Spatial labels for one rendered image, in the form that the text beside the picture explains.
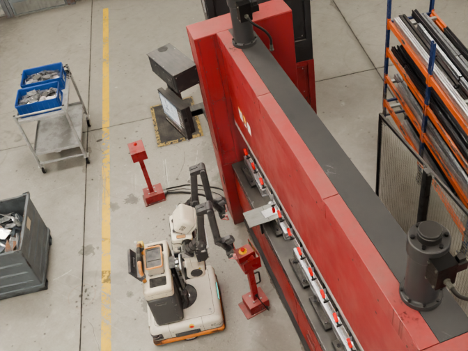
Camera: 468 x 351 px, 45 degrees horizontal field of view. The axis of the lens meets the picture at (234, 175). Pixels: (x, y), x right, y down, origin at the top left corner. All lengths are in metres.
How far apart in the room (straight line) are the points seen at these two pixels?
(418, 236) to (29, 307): 4.58
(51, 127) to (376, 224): 5.40
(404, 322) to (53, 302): 4.18
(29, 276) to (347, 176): 3.74
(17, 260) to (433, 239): 4.33
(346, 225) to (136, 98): 5.62
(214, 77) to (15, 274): 2.78
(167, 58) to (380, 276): 3.07
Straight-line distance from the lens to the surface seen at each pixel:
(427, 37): 6.06
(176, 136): 7.39
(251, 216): 4.90
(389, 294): 2.84
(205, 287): 5.41
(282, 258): 4.74
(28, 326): 6.15
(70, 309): 6.07
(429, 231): 2.47
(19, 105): 7.16
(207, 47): 4.77
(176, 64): 5.11
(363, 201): 3.19
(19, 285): 6.23
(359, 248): 2.99
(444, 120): 5.59
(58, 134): 7.57
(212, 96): 5.03
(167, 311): 5.10
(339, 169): 3.37
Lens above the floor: 4.67
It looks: 44 degrees down
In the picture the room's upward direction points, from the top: 11 degrees counter-clockwise
